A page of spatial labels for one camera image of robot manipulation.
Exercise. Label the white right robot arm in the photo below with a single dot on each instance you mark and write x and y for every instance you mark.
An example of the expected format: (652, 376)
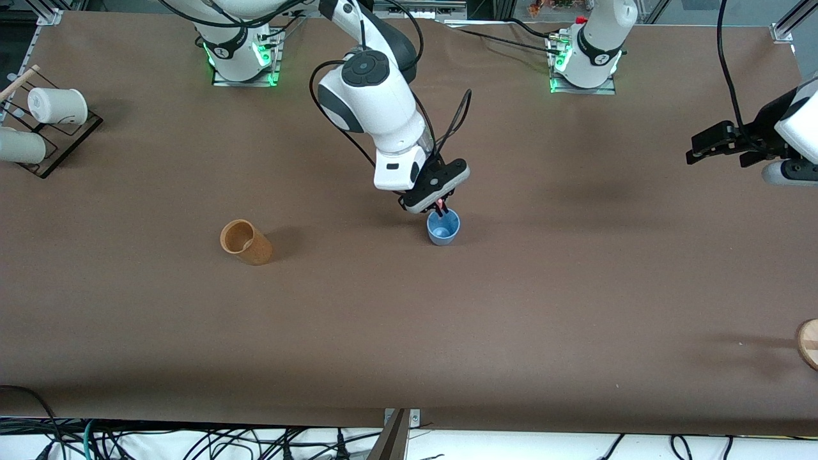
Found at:
(377, 102)

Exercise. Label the blue cup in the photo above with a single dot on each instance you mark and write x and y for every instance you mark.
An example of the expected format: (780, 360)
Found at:
(443, 236)

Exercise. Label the colourful background item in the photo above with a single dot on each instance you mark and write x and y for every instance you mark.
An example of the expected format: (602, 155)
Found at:
(556, 6)

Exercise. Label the brown wooden cup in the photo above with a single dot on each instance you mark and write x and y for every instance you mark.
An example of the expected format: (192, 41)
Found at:
(255, 250)

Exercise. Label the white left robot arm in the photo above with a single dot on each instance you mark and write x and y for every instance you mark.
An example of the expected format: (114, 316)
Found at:
(597, 38)

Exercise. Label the metal table bracket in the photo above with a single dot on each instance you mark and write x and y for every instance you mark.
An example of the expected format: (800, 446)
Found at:
(414, 418)

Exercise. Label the wooden stick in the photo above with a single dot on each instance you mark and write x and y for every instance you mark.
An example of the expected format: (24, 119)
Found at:
(22, 80)

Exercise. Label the grey power strip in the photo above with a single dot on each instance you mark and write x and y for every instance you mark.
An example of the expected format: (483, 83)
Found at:
(434, 9)

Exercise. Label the aluminium frame profile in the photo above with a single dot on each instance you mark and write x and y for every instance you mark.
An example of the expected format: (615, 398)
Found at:
(50, 14)
(792, 22)

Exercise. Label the dark stand bar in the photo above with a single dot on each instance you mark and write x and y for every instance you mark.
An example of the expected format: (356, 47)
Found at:
(391, 441)

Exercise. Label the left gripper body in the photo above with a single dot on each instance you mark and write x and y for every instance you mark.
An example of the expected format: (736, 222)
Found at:
(764, 130)

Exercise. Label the round wooden board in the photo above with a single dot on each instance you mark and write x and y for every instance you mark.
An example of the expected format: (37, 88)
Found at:
(810, 345)

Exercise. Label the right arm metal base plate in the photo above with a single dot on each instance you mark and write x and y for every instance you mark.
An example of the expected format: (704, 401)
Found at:
(271, 73)

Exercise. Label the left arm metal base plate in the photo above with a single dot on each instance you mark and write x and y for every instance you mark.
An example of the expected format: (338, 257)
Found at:
(607, 88)

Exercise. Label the white cup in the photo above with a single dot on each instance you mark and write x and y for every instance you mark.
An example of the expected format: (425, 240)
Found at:
(61, 105)
(22, 147)

